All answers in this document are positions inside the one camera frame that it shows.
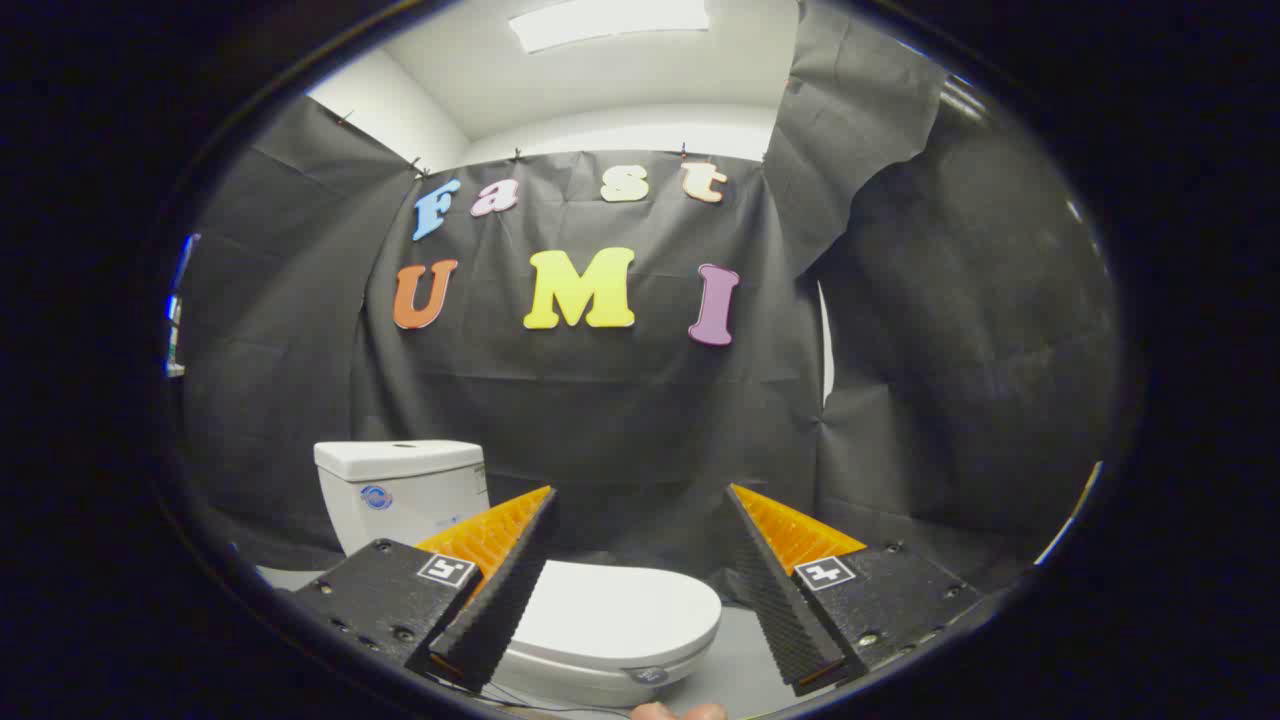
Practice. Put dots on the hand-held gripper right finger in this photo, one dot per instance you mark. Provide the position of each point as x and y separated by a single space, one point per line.
780 610

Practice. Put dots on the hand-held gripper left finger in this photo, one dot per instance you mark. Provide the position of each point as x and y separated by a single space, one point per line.
500 600

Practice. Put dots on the white toilet lid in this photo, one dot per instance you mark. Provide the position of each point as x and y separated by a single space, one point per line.
620 610

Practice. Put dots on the white toilet tank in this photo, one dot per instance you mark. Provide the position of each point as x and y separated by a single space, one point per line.
420 510

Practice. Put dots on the white toilet bowl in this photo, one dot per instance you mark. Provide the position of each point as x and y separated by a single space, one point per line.
590 685

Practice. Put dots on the white tank cover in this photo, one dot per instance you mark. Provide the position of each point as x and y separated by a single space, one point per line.
400 458

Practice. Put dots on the black backdrop cloth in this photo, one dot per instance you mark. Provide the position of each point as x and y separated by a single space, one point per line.
600 420

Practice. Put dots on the ceiling light panel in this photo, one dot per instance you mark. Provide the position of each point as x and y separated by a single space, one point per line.
610 20

